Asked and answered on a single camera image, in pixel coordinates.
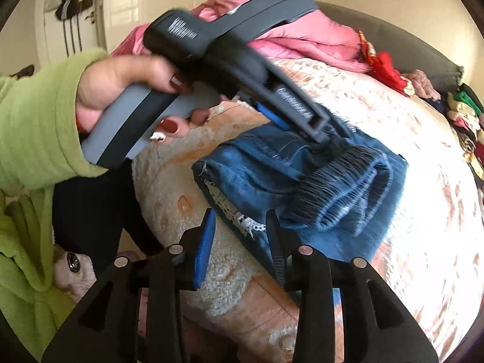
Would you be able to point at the white door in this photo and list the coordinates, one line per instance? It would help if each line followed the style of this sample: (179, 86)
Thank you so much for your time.
(47, 34)

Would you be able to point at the plush animal slipper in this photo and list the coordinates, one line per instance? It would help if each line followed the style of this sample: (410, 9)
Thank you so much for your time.
(72, 268)

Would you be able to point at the person's left forearm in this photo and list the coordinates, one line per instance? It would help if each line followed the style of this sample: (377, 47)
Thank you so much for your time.
(37, 121)

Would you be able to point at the orange and white printed blanket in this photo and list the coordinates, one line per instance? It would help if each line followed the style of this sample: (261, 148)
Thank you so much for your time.
(416, 234)

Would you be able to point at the blue denim pants lace hem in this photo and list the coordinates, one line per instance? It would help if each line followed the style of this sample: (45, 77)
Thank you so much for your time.
(264, 174)

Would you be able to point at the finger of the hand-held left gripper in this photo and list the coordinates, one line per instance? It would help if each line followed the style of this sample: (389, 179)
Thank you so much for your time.
(272, 3)
(295, 102)

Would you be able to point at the person's black-clad leg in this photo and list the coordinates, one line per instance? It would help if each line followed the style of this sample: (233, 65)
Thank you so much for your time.
(94, 211)

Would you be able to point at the grey headboard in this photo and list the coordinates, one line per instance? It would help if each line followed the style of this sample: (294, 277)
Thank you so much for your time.
(416, 45)

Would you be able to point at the brown hanging handbag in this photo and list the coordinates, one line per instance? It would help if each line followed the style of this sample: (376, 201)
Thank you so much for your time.
(72, 3)

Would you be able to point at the red patterned cloth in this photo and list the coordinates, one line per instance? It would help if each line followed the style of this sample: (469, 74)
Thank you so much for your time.
(385, 68)

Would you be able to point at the person's green robe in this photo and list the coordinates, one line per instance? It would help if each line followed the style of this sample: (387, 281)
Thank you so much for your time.
(22, 272)

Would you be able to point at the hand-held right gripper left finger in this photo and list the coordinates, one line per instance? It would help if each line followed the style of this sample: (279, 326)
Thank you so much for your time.
(202, 249)

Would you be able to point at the pink fluffy cloth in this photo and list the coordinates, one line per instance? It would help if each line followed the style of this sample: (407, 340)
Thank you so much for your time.
(421, 83)

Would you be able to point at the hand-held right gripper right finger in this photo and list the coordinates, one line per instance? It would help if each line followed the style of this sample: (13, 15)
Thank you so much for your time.
(278, 249)

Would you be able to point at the pink quilt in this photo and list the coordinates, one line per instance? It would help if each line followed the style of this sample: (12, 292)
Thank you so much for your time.
(314, 41)

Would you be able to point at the person's left hand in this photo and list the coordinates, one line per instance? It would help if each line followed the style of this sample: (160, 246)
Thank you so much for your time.
(113, 79)

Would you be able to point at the stack of folded clothes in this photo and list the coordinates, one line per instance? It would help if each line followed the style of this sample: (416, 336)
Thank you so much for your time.
(465, 121)

